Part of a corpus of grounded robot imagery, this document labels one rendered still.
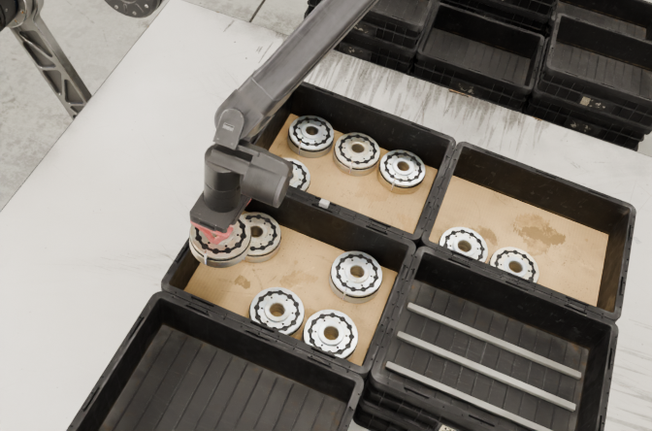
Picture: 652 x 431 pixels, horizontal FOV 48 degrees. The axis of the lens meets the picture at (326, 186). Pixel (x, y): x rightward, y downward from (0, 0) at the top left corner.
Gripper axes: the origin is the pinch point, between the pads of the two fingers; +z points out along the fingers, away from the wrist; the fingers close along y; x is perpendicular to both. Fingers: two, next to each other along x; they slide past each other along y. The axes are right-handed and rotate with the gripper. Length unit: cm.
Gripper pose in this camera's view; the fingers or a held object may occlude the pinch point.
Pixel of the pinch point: (220, 228)
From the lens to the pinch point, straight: 123.0
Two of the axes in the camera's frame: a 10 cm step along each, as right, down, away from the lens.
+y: 3.8, -7.2, 5.9
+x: -9.2, -3.8, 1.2
